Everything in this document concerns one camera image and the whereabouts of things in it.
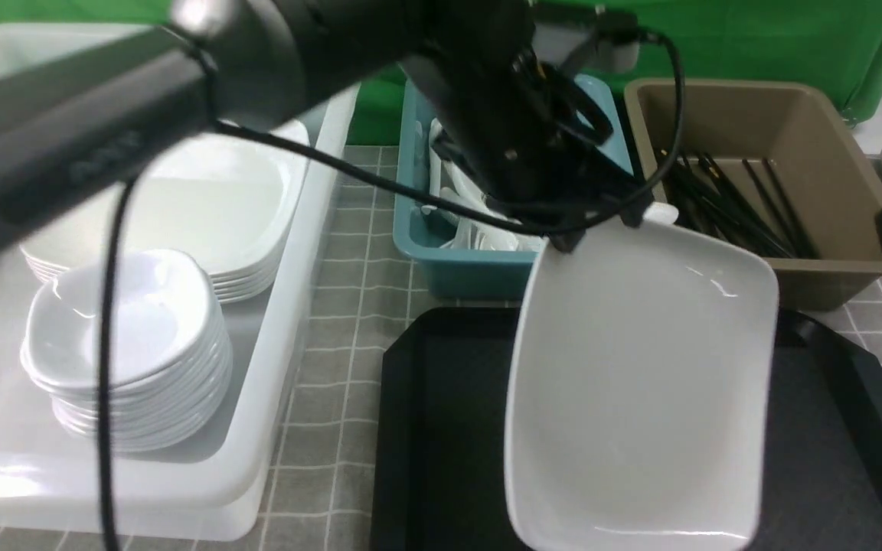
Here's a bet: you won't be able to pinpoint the teal plastic bin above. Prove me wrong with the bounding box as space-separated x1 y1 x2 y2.
394 73 637 302

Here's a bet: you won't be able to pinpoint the bundle of black chopsticks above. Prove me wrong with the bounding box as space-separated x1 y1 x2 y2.
665 153 820 260

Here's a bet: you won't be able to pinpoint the grey checked tablecloth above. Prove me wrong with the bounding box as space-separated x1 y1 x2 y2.
0 145 882 551

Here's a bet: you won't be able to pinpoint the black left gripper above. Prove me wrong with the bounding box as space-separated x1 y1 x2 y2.
403 31 652 254

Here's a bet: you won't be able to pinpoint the large white plastic tub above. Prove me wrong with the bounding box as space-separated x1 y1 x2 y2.
0 23 366 541

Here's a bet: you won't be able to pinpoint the black serving tray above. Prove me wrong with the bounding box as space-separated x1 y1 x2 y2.
367 308 882 550

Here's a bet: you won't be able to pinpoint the stack of white square plates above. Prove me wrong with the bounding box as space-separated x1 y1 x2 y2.
20 133 309 304

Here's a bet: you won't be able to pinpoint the stack of white bowls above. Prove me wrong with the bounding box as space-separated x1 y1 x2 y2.
20 249 234 453

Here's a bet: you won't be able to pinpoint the pile of white spoons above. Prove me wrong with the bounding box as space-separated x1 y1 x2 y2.
420 119 542 253

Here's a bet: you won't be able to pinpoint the brown plastic bin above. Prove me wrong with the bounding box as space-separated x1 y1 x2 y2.
624 78 882 311

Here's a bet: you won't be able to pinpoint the white spoon over bin edge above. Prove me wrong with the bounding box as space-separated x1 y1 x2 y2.
643 201 679 226

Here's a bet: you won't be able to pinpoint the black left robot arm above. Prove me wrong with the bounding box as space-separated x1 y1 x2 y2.
0 1 652 253

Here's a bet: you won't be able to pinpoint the green backdrop cloth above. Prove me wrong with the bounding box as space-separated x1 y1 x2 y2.
0 1 882 145

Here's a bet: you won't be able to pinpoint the large white rice plate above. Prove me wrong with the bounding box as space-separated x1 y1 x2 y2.
504 220 779 550

